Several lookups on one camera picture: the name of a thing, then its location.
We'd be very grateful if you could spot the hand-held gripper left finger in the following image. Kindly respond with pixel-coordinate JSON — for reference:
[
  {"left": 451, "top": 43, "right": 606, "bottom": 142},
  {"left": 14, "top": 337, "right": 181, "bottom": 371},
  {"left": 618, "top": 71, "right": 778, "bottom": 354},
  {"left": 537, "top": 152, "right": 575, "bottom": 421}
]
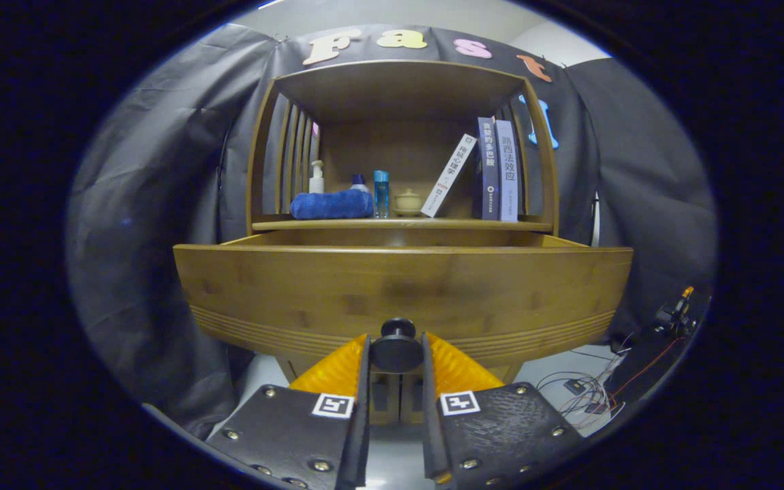
[{"left": 205, "top": 333, "right": 371, "bottom": 490}]

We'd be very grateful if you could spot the wooden countertop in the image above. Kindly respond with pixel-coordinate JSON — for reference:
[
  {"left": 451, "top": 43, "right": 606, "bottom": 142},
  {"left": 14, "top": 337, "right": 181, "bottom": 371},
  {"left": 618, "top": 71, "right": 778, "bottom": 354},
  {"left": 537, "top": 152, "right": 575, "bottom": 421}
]
[{"left": 251, "top": 216, "right": 555, "bottom": 232}]

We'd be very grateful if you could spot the red cable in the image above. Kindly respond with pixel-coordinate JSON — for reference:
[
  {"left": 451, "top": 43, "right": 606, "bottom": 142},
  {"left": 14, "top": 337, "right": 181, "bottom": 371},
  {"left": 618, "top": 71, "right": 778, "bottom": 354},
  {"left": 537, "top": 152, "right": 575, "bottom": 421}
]
[{"left": 613, "top": 337, "right": 679, "bottom": 402}]

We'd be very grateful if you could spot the black device with orange tip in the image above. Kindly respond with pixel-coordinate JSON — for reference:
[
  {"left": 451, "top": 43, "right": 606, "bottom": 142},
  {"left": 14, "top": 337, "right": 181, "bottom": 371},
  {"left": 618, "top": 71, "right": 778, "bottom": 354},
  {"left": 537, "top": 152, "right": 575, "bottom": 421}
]
[{"left": 654, "top": 286, "right": 699, "bottom": 338}]

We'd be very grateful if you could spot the beige lidded teacup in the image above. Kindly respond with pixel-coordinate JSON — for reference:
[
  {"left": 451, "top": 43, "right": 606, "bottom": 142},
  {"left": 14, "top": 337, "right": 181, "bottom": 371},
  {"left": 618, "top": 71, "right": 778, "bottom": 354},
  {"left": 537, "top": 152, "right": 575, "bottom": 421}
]
[{"left": 392, "top": 189, "right": 424, "bottom": 218}]

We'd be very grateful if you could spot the wooden cabinet door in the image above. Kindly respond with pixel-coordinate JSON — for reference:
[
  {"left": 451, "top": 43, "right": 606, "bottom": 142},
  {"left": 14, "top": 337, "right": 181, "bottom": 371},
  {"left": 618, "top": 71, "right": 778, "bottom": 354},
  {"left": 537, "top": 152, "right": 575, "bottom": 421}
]
[
  {"left": 276, "top": 354, "right": 401, "bottom": 426},
  {"left": 400, "top": 361, "right": 522, "bottom": 424}
]

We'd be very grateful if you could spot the rolled blue towel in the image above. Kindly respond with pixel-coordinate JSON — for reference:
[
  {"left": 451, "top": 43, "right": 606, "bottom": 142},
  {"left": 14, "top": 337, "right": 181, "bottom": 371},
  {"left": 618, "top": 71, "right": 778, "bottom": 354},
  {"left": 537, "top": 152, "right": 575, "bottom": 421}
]
[{"left": 290, "top": 189, "right": 375, "bottom": 221}]

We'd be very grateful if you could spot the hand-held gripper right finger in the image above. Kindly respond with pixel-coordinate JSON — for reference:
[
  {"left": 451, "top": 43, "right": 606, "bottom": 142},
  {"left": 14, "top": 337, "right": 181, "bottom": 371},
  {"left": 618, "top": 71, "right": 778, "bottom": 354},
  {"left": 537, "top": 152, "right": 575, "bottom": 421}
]
[{"left": 421, "top": 331, "right": 587, "bottom": 490}]

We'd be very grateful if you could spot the dark blue book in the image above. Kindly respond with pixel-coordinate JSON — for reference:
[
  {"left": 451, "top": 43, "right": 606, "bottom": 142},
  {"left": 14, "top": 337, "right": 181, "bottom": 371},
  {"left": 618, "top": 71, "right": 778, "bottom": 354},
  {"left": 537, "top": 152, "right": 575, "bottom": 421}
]
[{"left": 477, "top": 117, "right": 501, "bottom": 221}]

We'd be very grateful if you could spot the white book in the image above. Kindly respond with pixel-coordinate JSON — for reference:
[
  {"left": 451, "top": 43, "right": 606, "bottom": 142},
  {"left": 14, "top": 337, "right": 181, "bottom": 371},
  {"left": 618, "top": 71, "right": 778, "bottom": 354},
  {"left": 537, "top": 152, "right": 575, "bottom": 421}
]
[{"left": 421, "top": 133, "right": 478, "bottom": 218}]

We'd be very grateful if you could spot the clear blue bottle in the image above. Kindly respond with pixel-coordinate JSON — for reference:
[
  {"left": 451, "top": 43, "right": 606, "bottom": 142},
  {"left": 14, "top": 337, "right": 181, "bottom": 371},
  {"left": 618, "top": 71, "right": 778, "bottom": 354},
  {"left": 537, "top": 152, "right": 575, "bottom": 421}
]
[{"left": 374, "top": 170, "right": 390, "bottom": 219}]

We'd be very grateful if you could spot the wooden cabinet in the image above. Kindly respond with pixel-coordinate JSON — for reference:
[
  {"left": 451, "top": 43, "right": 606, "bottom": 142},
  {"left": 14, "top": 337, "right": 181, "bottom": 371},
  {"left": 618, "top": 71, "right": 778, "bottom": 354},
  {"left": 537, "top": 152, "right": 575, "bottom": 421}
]
[{"left": 246, "top": 59, "right": 561, "bottom": 426}]

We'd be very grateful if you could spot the tangle of floor cables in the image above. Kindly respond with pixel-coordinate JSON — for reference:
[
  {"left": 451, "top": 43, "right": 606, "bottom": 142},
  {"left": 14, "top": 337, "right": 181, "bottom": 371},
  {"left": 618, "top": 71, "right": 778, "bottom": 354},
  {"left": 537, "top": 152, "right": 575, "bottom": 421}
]
[{"left": 535, "top": 347, "right": 631, "bottom": 419}]

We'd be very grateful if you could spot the lavender book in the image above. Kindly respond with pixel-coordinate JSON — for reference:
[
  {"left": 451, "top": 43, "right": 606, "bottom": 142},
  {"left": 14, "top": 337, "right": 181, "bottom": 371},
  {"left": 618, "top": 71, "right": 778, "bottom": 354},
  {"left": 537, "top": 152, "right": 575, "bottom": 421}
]
[{"left": 495, "top": 120, "right": 519, "bottom": 223}]

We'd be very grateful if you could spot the wooden drawer with black knob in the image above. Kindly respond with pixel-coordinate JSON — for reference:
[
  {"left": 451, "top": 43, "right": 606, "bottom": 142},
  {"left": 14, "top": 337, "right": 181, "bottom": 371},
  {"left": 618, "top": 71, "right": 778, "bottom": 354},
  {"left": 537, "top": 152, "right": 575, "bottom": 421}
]
[{"left": 173, "top": 230, "right": 634, "bottom": 372}]

